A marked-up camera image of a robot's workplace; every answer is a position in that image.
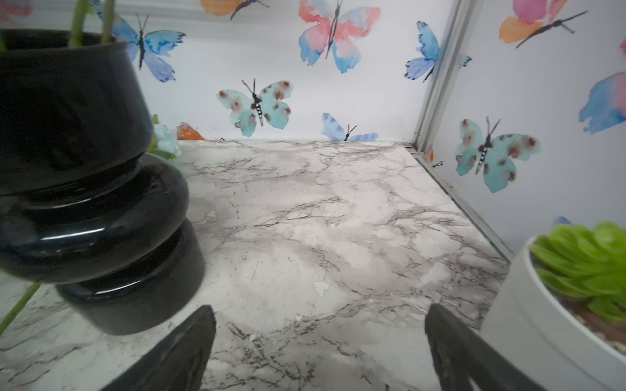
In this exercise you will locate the yellow rose flower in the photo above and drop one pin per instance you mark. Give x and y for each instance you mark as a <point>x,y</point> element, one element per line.
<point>81,10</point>

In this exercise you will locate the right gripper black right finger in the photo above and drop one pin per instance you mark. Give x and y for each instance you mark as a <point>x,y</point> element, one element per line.
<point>463,361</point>

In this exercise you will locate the small white succulent pot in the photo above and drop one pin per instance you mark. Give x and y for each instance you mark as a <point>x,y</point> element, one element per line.
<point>559,317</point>

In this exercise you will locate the black ribbed vase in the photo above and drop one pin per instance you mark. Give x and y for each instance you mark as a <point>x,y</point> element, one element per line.
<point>84,207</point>

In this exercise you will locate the cream tulip bud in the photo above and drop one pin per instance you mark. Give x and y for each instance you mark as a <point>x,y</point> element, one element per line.
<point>18,307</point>

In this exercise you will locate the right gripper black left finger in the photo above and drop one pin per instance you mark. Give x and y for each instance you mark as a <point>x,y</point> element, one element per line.
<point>177,362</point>

